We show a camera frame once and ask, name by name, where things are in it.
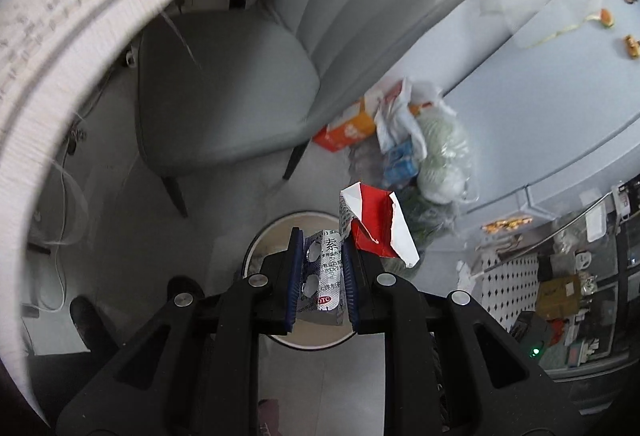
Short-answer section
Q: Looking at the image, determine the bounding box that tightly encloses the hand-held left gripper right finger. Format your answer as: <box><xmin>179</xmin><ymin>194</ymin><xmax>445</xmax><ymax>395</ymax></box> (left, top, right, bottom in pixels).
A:
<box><xmin>341</xmin><ymin>238</ymin><xmax>583</xmax><ymax>436</ymax></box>

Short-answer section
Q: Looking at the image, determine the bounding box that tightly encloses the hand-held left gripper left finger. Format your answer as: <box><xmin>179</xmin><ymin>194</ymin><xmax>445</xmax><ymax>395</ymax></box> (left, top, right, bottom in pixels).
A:
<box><xmin>56</xmin><ymin>227</ymin><xmax>306</xmax><ymax>436</ymax></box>

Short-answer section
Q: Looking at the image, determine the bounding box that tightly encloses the silver pill blister pack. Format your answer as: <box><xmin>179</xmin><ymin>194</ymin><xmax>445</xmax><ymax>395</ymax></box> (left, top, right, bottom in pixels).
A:
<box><xmin>297</xmin><ymin>196</ymin><xmax>362</xmax><ymax>327</ymax></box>

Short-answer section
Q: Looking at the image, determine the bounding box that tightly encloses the round white trash bin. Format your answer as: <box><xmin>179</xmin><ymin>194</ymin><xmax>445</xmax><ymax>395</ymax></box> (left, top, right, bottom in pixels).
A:
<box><xmin>242</xmin><ymin>211</ymin><xmax>362</xmax><ymax>350</ymax></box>

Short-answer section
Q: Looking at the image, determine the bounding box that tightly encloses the torn red and white carton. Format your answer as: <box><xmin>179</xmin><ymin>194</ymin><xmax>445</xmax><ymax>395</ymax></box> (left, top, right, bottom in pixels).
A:
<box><xmin>339</xmin><ymin>182</ymin><xmax>421</xmax><ymax>269</ymax></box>

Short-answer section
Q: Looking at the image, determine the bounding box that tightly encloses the bag of green vegetables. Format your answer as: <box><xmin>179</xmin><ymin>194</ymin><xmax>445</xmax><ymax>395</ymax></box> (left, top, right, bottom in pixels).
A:
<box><xmin>397</xmin><ymin>186</ymin><xmax>458</xmax><ymax>249</ymax></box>

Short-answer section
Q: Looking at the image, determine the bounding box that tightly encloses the blue packet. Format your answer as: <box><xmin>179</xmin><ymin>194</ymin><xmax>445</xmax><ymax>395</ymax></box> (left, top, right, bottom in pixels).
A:
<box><xmin>384</xmin><ymin>140</ymin><xmax>422</xmax><ymax>187</ymax></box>

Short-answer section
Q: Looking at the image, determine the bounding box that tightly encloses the orange and white cardboard box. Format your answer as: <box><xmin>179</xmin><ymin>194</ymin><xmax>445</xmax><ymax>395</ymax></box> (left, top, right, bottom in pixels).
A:
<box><xmin>312</xmin><ymin>83</ymin><xmax>435</xmax><ymax>153</ymax></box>

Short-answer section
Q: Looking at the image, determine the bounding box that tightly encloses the clear bag of white rounds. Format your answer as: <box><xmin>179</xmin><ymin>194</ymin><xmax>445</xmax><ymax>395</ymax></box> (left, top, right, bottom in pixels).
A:
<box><xmin>413</xmin><ymin>108</ymin><xmax>481</xmax><ymax>207</ymax></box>

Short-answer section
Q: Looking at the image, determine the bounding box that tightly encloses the white plastic bag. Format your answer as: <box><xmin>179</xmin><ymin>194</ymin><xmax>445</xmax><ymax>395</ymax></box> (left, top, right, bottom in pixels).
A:
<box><xmin>374</xmin><ymin>76</ymin><xmax>444</xmax><ymax>155</ymax></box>

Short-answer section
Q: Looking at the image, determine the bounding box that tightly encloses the black device with green light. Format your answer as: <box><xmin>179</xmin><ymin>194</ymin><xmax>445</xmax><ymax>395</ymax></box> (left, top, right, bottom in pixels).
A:
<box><xmin>509</xmin><ymin>311</ymin><xmax>555</xmax><ymax>361</ymax></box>

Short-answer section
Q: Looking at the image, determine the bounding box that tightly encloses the grey upholstered chair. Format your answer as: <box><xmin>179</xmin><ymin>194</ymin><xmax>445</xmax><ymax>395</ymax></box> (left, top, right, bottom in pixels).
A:
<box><xmin>135</xmin><ymin>0</ymin><xmax>502</xmax><ymax>219</ymax></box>

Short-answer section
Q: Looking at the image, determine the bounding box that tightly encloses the brown cardboard box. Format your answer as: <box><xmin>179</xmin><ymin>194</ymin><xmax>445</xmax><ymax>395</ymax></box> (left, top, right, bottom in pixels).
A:
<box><xmin>535</xmin><ymin>276</ymin><xmax>583</xmax><ymax>321</ymax></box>

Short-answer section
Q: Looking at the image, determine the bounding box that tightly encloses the clear plastic bag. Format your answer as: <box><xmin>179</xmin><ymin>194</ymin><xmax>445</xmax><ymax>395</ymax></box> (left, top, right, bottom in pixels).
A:
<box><xmin>480</xmin><ymin>0</ymin><xmax>606</xmax><ymax>50</ymax></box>

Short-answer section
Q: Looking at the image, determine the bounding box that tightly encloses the white cable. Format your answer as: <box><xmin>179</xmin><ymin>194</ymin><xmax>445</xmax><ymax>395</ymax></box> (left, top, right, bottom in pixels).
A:
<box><xmin>27</xmin><ymin>113</ymin><xmax>92</xmax><ymax>314</ymax></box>

